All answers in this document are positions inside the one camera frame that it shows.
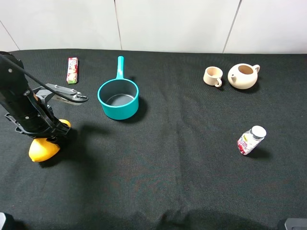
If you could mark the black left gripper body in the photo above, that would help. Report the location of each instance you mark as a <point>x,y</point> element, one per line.
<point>17,97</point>

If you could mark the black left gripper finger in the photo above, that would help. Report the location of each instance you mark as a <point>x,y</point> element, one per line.
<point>61,132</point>

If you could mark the yellow mango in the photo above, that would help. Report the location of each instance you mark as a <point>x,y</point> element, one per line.
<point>45,146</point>

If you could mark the grey robot base corner left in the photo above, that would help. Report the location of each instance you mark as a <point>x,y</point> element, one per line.
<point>2,221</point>

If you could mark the grey robot base corner right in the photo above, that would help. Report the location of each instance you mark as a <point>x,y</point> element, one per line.
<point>296,224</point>

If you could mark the red candy box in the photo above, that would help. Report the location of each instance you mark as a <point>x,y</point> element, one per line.
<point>72,72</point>

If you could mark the teal saucepan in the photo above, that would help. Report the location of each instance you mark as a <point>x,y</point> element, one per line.
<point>119,97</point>

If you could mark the black table cloth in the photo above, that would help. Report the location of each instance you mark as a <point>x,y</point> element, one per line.
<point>175,164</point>

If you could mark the beige cup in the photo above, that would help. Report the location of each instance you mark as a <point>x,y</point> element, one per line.
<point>213,76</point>

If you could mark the candy jar with silver lid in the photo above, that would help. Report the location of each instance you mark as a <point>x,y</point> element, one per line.
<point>250,139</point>

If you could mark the beige teapot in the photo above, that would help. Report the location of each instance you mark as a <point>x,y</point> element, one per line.
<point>243,76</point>

